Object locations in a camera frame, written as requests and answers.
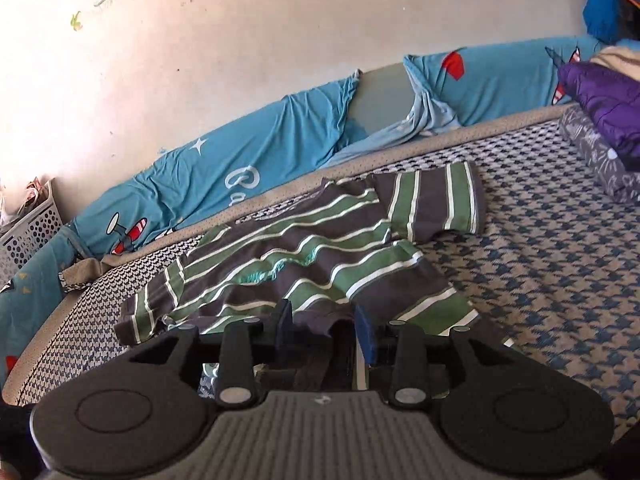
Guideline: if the blue shark print bumper cover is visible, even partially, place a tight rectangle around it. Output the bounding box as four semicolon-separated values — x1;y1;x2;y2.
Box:
402;35;608;127

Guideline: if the light blue cloth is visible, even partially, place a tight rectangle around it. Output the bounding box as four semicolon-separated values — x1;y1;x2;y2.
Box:
320;85;463;168

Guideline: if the crumpled brown wrapper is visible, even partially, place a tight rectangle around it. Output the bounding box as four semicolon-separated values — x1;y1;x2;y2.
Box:
22;176;52;207

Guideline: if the blue houndstooth cloth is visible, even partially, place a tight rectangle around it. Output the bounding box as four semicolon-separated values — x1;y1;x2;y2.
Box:
0;102;640;443

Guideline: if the white perforated plastic basket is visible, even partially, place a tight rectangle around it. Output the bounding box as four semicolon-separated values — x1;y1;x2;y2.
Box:
0;180;64;275

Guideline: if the blue jacket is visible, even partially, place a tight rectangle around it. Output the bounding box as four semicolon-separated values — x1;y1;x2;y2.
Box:
560;0;640;46

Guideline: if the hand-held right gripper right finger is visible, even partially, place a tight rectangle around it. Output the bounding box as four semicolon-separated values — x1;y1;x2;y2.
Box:
352;305;507;408

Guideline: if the grey patterned pillow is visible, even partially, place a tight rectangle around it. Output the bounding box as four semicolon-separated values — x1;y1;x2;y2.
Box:
557;107;640;206

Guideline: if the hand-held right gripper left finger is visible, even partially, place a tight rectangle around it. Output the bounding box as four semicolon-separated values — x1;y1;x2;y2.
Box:
127;299;296;408

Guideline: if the cream blanket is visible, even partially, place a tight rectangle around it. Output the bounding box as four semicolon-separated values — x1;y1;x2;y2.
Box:
589;45;640;82

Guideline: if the purple quilt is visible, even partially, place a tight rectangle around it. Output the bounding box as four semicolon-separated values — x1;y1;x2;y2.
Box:
556;60;640;172

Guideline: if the green grey striped t-shirt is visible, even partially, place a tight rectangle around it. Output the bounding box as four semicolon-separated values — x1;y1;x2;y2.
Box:
114;160;516;396

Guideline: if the grey padded bed bumper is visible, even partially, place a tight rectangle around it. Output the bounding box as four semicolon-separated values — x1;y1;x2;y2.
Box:
347;62;418;142

